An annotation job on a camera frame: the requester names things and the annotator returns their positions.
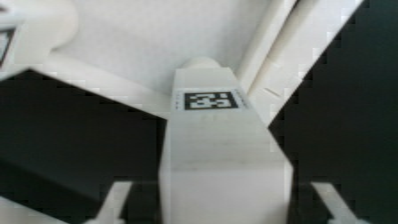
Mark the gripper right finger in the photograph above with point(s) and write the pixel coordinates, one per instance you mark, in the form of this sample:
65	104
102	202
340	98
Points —
319	206

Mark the white desk top tray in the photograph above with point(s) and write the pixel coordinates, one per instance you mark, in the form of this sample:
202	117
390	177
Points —
143	35

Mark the white front wall fence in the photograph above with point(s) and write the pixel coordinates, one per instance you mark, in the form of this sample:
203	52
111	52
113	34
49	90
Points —
312	27

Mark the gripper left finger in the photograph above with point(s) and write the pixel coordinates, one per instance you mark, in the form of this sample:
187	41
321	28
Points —
131	204

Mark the white desk leg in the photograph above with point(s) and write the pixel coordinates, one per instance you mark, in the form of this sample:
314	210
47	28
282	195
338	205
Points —
38	28
225	170

